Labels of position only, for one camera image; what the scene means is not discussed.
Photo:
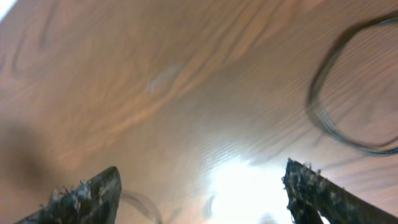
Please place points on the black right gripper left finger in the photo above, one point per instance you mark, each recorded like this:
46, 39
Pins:
94, 201

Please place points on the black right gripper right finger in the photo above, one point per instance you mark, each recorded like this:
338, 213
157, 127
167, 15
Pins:
313, 197

